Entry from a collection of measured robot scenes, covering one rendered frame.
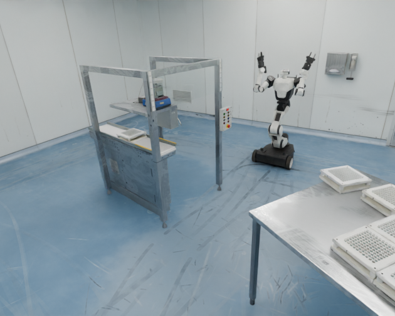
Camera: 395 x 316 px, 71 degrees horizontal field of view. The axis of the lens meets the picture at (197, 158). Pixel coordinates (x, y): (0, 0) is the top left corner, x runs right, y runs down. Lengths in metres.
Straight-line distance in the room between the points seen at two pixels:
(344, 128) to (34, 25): 5.73
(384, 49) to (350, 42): 0.49
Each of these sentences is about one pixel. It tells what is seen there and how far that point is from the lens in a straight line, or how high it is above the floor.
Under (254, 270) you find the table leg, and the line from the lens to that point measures 2.18.
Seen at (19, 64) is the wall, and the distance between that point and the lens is 5.83.
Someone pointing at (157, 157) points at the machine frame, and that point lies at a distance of 2.70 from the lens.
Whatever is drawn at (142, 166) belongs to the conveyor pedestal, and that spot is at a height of 0.59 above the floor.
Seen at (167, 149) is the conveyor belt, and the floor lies 0.83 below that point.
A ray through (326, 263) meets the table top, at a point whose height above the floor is 0.86.
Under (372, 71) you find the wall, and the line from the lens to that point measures 5.47.
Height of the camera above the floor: 1.96
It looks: 25 degrees down
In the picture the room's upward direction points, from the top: 3 degrees counter-clockwise
